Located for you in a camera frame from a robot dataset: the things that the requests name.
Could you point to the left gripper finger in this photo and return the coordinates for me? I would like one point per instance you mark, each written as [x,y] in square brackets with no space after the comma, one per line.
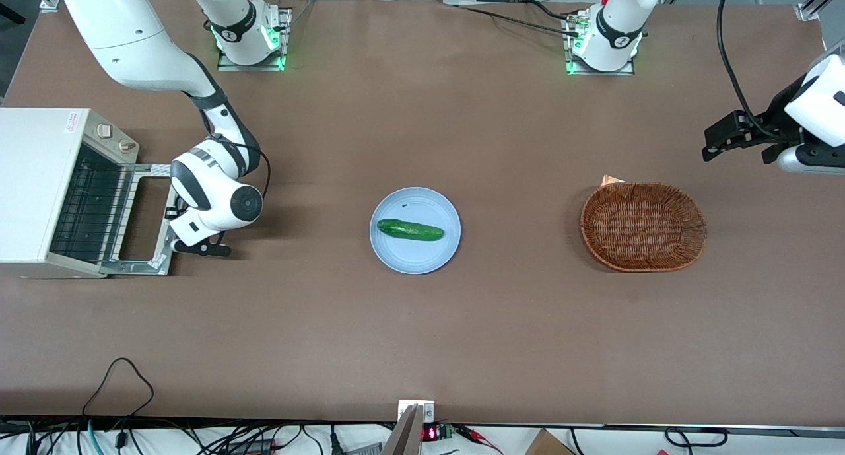
[726,128]
[716,152]

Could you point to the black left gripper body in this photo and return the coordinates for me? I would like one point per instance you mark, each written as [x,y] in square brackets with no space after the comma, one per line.
[777,123]

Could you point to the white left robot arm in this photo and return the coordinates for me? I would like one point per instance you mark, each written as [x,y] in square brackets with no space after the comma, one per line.
[620,19]

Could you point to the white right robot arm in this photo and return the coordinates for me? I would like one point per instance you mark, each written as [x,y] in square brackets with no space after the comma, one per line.
[132,39]

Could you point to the beige oven knob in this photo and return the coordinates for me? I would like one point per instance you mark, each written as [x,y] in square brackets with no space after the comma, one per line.
[104,130]
[127,145]

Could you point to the white toaster oven body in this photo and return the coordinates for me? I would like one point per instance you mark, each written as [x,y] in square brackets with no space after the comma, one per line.
[33,177]

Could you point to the brown wicker basket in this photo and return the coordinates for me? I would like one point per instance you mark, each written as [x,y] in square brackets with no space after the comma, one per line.
[643,227]

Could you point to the beige paper tag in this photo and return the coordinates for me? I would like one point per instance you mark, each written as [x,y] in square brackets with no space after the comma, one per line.
[612,179]

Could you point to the black power adapter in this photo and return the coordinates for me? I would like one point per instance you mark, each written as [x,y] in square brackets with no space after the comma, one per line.
[254,447]

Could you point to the green cucumber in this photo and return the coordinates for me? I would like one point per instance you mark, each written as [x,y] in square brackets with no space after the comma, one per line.
[409,230]

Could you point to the light blue plate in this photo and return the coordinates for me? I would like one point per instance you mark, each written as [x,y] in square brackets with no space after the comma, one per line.
[422,257]

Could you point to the red digit display module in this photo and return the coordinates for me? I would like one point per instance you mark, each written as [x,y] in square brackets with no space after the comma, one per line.
[430,433]

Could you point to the red alligator clip leads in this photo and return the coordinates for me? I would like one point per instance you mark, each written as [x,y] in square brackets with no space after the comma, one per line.
[472,432]

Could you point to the brown cardboard box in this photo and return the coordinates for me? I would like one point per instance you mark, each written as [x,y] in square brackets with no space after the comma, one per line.
[548,445]

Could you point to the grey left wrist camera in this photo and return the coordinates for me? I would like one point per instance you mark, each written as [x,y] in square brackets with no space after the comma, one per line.
[809,159]

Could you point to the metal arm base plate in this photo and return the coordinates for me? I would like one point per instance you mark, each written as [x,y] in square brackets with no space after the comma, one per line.
[228,65]
[594,72]

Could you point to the grey camera mount beam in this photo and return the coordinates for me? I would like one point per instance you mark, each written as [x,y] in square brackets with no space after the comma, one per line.
[404,438]

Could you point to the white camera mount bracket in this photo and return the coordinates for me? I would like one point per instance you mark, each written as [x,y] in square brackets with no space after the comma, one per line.
[428,412]

